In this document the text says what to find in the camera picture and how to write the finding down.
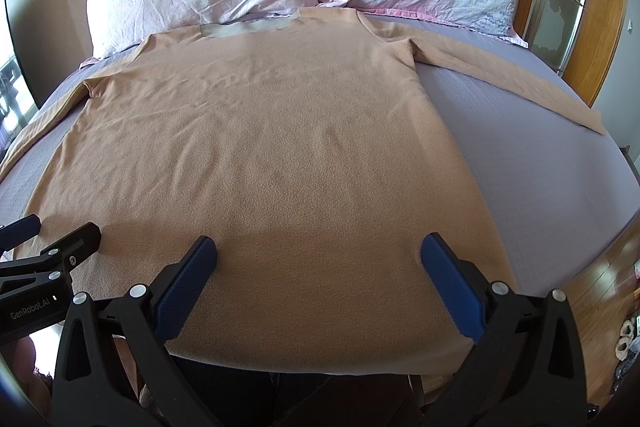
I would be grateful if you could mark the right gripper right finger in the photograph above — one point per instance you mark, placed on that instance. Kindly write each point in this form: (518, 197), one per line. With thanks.
(526, 366)

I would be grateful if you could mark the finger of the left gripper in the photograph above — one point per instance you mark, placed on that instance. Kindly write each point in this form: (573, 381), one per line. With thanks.
(32, 278)
(19, 232)

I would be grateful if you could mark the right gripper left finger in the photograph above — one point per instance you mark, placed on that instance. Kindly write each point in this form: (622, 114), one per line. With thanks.
(91, 387)

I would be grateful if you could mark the tan long-sleeve shirt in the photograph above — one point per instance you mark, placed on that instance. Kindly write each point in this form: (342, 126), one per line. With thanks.
(312, 156)

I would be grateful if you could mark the slippers on floor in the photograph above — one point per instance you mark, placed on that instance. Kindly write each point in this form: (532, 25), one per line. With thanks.
(628, 333)

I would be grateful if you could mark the lilac bed sheet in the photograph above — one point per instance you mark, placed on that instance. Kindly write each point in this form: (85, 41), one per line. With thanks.
(556, 191)

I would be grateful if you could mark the window with frame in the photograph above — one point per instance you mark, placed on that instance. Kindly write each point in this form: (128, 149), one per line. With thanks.
(17, 106)

